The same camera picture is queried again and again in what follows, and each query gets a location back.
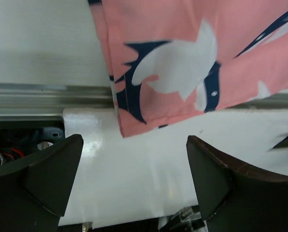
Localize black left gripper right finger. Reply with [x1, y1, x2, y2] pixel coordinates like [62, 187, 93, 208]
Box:
[187, 136, 288, 232]

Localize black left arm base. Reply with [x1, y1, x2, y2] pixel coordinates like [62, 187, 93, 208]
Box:
[0, 120, 65, 166]

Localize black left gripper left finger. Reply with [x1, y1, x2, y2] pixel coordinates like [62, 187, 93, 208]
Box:
[0, 134, 83, 232]

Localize pink shark print shorts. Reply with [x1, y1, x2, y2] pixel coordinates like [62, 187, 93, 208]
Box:
[88, 0, 288, 137]

